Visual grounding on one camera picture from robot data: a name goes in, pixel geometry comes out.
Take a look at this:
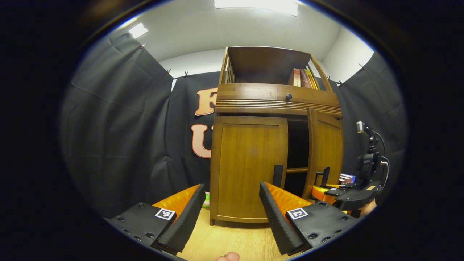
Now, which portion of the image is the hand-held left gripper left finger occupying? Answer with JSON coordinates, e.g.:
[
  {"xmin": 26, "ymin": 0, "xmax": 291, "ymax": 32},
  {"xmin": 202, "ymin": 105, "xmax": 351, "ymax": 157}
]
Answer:
[{"xmin": 104, "ymin": 183, "xmax": 206, "ymax": 254}]

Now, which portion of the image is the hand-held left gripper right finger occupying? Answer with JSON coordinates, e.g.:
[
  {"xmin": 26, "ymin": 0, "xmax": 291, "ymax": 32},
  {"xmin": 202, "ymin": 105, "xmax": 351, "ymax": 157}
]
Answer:
[{"xmin": 259, "ymin": 181, "xmax": 363, "ymax": 256}]

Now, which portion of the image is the wooden cabinet door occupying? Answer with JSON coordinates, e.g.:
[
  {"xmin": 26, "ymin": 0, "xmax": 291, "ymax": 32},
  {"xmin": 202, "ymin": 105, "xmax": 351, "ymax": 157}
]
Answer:
[
  {"xmin": 302, "ymin": 108, "xmax": 344, "ymax": 199},
  {"xmin": 214, "ymin": 116, "xmax": 289, "ymax": 220}
]

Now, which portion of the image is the wooden double-door shoe cabinet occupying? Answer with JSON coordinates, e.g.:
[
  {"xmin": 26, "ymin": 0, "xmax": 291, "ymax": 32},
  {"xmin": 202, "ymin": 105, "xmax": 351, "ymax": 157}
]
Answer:
[{"xmin": 210, "ymin": 46, "xmax": 344, "ymax": 226}]

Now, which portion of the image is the yellow book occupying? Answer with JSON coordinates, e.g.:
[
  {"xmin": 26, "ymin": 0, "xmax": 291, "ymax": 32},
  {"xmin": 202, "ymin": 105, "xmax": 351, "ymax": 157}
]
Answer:
[{"xmin": 305, "ymin": 69, "xmax": 319, "ymax": 90}]

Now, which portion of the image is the dark red book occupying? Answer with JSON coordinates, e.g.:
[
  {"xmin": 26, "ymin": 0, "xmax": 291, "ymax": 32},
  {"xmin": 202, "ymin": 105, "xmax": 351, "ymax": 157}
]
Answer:
[{"xmin": 299, "ymin": 69, "xmax": 312, "ymax": 88}]

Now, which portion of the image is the black backdrop cloth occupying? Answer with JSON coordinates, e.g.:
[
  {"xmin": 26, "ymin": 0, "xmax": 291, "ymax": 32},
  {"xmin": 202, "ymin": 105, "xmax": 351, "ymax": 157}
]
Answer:
[{"xmin": 60, "ymin": 33, "xmax": 408, "ymax": 218}]

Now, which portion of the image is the beige book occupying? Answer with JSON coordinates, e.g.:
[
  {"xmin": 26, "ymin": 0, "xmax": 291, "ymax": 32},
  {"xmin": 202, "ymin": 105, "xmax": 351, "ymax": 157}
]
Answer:
[{"xmin": 288, "ymin": 68, "xmax": 301, "ymax": 87}]

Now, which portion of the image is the small ceiling light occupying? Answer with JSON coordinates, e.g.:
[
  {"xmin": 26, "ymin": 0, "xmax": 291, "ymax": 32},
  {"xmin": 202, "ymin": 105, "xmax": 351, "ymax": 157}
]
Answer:
[{"xmin": 129, "ymin": 23, "xmax": 148, "ymax": 39}]

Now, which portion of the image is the large ceiling light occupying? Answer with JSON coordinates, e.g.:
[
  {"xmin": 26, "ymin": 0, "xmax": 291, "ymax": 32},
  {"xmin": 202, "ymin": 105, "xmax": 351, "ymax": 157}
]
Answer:
[{"xmin": 214, "ymin": 0, "xmax": 298, "ymax": 17}]

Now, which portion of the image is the black cable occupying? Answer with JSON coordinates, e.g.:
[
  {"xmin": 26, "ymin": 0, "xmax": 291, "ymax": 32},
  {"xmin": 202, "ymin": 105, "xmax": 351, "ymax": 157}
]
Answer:
[{"xmin": 375, "ymin": 131, "xmax": 390, "ymax": 189}]

